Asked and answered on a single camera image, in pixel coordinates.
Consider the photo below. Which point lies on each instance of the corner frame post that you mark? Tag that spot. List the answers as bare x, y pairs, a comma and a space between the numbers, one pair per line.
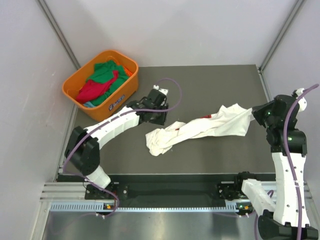
297, 6
58, 32

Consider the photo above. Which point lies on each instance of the grey cable duct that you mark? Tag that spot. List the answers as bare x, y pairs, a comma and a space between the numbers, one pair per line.
228, 207

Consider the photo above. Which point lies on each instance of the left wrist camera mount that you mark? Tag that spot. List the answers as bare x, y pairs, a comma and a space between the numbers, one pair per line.
161, 90

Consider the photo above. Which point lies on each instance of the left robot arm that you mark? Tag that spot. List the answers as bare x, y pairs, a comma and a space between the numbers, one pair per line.
84, 144

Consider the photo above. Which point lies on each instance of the light blue t-shirt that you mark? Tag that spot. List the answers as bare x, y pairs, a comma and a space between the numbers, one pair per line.
89, 105

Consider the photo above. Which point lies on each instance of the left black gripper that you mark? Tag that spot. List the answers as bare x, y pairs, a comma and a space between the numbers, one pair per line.
161, 120

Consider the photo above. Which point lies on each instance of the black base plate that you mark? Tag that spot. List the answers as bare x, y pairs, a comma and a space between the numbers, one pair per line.
215, 191

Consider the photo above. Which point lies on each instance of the white t-shirt red print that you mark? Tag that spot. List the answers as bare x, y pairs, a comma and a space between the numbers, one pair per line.
228, 121

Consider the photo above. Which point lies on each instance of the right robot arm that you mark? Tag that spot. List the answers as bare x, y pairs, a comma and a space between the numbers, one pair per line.
285, 218

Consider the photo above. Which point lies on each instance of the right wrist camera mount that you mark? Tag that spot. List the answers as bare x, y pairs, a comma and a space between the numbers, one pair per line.
302, 102

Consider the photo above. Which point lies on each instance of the left corner frame post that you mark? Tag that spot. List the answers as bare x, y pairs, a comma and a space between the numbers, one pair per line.
58, 32

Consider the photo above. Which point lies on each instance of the right corner frame post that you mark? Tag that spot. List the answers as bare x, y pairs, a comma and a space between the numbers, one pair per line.
297, 6

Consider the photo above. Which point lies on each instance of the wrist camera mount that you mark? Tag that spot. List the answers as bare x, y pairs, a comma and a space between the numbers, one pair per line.
302, 102
161, 90

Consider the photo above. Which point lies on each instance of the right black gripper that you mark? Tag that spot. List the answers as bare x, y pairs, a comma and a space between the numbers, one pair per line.
257, 111

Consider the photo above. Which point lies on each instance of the orange plastic basket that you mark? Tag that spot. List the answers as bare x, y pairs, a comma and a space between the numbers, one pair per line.
75, 82

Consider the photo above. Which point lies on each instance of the green t-shirt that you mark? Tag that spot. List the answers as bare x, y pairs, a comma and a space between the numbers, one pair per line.
103, 72

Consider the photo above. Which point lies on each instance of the aluminium frame rail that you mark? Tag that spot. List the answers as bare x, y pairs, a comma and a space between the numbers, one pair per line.
75, 191

